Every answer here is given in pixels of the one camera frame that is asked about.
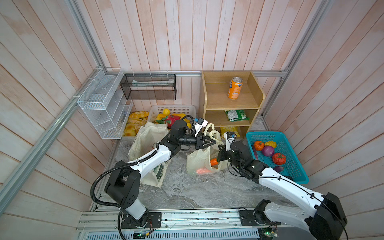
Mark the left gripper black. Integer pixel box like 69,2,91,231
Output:
178,131,216,150

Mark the yellow plastic bag orange print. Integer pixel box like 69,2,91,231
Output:
187,123,228,176

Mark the orange carrot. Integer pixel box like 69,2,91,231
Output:
210,159,219,167
196,167,213,175

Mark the cream canvas tote bag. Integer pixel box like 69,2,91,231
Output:
129,122,170,188

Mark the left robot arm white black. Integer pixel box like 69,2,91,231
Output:
90,118,216,226

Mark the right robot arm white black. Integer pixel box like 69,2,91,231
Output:
218,142,348,240

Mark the yellow chips packet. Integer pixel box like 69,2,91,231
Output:
220,126,241,139

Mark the small orange pumpkin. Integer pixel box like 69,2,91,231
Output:
254,141,265,151

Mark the purple onion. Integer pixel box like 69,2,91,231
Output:
262,145,275,157

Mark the white plastic fruit basket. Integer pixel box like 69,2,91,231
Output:
145,105,197,129

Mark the green snack packet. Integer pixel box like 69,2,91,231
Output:
225,110,249,122

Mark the yellow bell pepper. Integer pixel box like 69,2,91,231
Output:
264,141,277,149

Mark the pink dragon fruit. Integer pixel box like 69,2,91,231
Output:
155,115,181,129

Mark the red tomato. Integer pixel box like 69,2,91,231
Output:
272,153,287,166

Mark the purple eggplant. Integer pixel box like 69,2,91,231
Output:
273,166,285,173

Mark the wooden shelf unit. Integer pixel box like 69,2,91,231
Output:
198,71,266,139

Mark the yellow lemon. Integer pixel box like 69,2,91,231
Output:
163,109,171,116

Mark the teal plastic basket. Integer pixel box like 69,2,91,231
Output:
246,131,309,185

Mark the orange soda can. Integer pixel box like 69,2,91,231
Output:
228,77,243,100

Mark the tray of yellow breads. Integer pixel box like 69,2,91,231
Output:
123,111,149,137

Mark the black mesh basket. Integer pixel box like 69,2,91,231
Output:
120,73,177,101

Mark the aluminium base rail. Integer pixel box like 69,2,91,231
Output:
74,206,326,240

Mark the white wire rack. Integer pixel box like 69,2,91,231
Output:
78,68,133,140

